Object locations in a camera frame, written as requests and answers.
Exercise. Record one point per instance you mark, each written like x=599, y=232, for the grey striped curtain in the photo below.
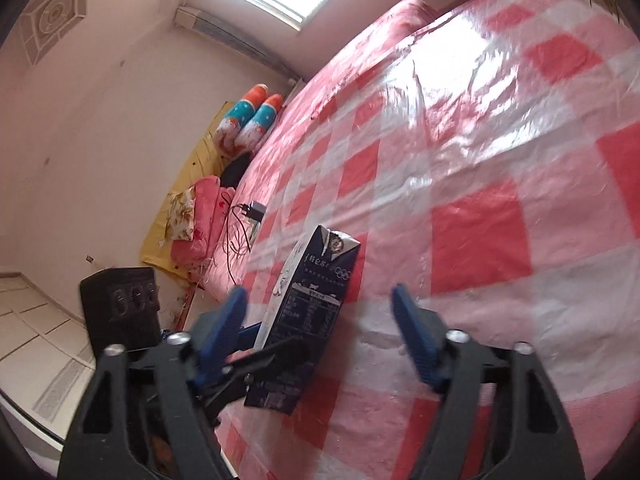
x=240, y=42

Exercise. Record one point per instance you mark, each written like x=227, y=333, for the black garment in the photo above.
x=235, y=170

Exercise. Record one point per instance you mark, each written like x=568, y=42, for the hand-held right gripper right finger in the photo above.
x=415, y=335

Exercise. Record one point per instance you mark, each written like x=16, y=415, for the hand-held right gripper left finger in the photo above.
x=222, y=335

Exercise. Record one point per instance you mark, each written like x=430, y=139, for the yellow headboard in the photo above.
x=202, y=160

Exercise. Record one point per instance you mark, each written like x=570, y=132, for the floral pillow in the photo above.
x=182, y=215

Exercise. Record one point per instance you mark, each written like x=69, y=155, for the black charger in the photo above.
x=254, y=211

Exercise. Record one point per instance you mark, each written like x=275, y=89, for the pink quilt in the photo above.
x=210, y=210

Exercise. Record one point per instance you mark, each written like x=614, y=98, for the pink bed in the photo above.
x=350, y=50

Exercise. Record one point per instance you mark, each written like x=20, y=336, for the small blue white milk carton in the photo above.
x=310, y=300

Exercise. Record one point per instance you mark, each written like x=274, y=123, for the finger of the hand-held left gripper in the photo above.
x=265, y=365
x=250, y=336

